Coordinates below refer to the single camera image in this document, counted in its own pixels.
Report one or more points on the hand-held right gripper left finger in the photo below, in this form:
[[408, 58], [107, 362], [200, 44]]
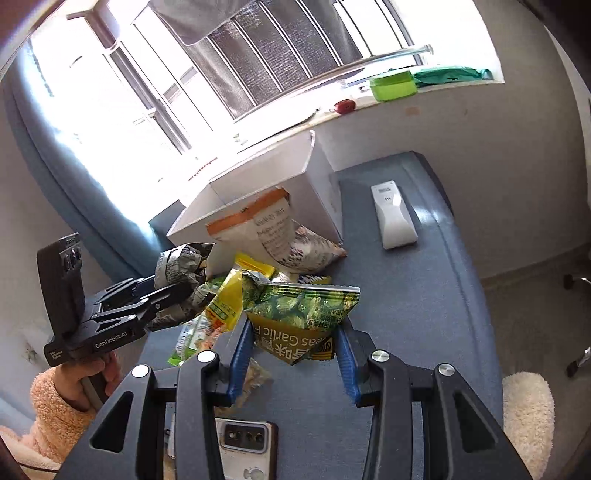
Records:
[[240, 360]]

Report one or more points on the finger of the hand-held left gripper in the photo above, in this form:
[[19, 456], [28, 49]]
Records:
[[161, 300], [134, 290]]

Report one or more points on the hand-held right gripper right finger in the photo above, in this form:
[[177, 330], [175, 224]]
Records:
[[348, 369]]

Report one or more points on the small beige snack packet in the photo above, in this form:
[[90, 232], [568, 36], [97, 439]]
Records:
[[258, 378]]

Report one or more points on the newsprint snack bag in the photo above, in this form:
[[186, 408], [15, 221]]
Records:
[[173, 265]]

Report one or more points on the yellow-green snack bag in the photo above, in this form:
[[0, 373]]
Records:
[[221, 304]]

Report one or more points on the green pea snack bag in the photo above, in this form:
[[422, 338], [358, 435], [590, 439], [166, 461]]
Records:
[[300, 304]]

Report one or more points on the plain yellow snack bag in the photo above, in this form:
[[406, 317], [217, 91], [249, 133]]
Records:
[[251, 265]]

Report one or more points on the orange-edged white snack bag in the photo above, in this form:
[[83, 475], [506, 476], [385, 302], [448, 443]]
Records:
[[258, 230]]

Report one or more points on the white cardboard box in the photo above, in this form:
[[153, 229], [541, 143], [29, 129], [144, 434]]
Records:
[[314, 184]]

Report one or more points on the person's left forearm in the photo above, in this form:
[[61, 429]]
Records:
[[46, 415]]

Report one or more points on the person's left hand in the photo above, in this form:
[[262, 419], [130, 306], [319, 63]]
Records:
[[69, 383]]

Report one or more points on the smartphone with cartoon case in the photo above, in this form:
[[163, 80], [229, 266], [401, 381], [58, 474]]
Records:
[[244, 438]]

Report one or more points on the blue curtain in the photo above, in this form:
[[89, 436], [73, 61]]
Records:
[[60, 184]]

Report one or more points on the white remote control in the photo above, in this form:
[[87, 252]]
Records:
[[392, 221]]

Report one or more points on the metal chair base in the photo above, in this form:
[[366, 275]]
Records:
[[575, 279]]

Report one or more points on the small red object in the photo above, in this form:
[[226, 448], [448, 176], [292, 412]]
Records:
[[345, 106]]

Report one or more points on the dark mesh cloth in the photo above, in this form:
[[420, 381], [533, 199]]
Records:
[[277, 60]]

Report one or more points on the grey hanging towel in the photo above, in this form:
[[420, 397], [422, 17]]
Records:
[[198, 21]]

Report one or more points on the green plastic container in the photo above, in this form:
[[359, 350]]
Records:
[[392, 85]]

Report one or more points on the green plastic bag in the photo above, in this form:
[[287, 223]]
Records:
[[448, 76]]

